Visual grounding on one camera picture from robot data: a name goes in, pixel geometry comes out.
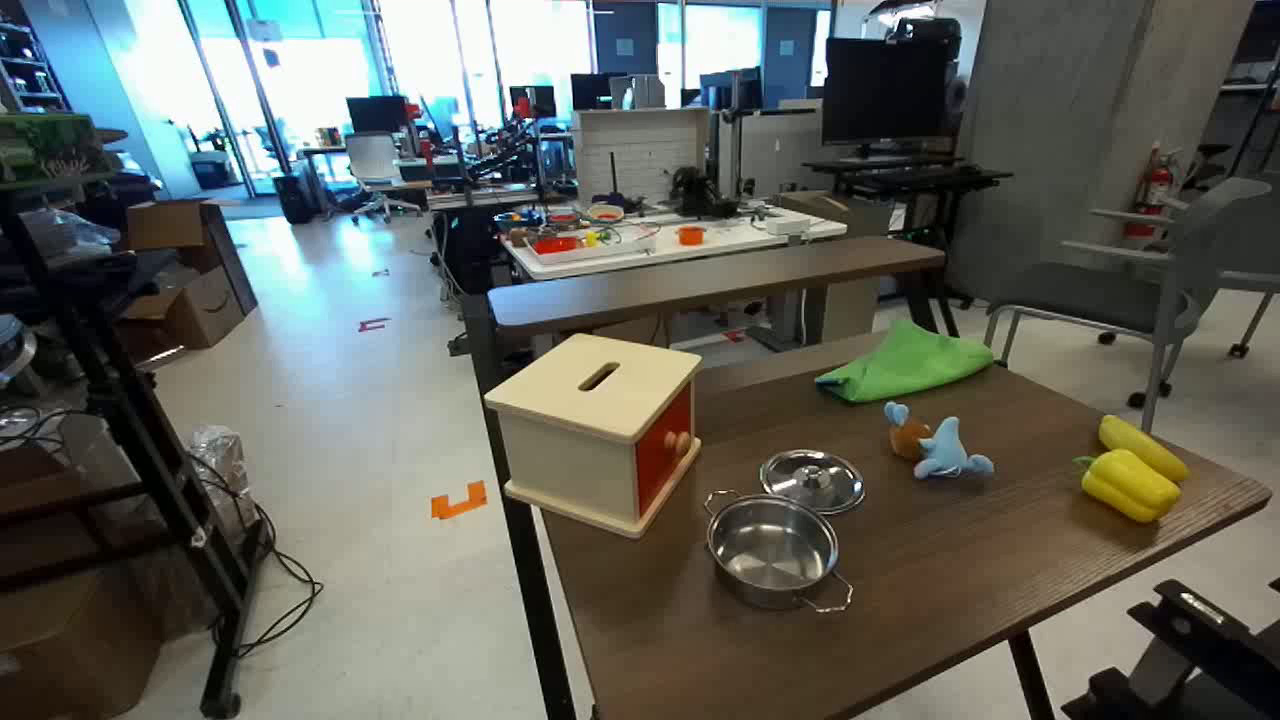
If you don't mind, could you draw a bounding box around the green towel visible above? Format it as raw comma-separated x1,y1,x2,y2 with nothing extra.
811,321,1000,407

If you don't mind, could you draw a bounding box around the wooden box with red drawer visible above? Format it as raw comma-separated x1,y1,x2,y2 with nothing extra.
481,332,709,540

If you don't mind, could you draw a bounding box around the white table with clutter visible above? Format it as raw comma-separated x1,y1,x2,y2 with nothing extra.
495,198,850,286

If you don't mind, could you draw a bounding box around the small metal bowl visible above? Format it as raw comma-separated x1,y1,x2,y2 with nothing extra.
757,450,868,519

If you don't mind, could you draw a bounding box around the white partition board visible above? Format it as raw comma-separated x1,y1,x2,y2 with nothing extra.
573,110,711,204

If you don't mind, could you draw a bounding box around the blue and orange plush toy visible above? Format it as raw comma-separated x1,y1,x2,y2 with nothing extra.
879,397,1000,487

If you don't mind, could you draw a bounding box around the large black monitor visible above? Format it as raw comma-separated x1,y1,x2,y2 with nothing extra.
820,17,962,153

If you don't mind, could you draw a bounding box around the clear plastic bag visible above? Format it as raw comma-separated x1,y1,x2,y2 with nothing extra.
183,426,260,511

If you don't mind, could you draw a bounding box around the large cardboard box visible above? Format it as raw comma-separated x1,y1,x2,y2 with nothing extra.
116,262,260,361

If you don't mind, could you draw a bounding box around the small cardboard box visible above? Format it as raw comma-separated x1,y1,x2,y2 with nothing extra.
124,198,230,257

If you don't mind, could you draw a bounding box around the black metal shelf rack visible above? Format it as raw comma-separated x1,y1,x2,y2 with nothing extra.
0,117,273,720

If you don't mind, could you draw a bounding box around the yellow toy bell pepper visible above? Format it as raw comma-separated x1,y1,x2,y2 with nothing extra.
1072,446,1185,527

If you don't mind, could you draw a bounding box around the yellow toy banana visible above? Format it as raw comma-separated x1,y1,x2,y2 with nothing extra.
1095,414,1193,487

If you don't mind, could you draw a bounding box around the red fire extinguisher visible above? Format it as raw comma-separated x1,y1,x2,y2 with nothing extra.
1125,140,1185,254

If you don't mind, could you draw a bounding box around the grey office chair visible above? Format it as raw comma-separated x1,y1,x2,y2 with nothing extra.
984,176,1280,431

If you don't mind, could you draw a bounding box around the steel pot with handles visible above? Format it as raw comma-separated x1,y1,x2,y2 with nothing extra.
701,487,856,618

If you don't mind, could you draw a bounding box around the black work table frame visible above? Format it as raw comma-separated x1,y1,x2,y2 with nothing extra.
462,296,579,720

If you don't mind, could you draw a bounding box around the black floor cable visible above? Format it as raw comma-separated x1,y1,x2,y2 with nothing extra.
234,523,327,657

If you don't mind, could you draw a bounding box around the black clamp with orange handle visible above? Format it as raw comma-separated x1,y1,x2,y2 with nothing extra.
1125,575,1280,685

